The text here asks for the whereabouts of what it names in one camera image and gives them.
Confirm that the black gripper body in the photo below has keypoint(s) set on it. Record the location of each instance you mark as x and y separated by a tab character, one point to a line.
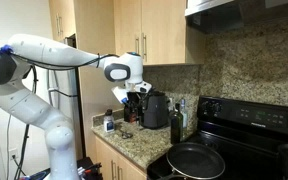
133	102

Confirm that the light wood lower cabinet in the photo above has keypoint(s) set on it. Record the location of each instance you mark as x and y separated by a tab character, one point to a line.
114	165

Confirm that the dark green oil bottle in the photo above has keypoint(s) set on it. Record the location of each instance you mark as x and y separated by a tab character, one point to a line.
176	119

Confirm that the stainless steel refrigerator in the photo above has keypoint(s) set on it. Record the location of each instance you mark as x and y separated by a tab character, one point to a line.
63	93

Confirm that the black electric stove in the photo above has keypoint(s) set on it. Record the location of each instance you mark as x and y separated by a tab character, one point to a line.
246	135

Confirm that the range hood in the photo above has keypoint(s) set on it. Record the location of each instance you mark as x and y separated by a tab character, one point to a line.
214	16

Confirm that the light wood upper cabinet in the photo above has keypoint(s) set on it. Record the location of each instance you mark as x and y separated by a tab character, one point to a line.
155	29

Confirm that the clear glass bottle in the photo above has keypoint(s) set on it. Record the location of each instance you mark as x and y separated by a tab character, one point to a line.
184	113

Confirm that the light wood cabinet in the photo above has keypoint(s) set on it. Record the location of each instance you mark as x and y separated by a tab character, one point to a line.
155	29
114	165

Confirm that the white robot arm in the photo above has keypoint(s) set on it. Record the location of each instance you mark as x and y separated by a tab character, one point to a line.
16	57

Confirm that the wall power outlet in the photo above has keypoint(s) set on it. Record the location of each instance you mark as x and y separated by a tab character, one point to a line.
13	153

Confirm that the black frying pan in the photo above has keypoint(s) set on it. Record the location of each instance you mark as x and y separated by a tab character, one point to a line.
195	161

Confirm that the dark jar with red label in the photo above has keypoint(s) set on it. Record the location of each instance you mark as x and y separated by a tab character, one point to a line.
130	114

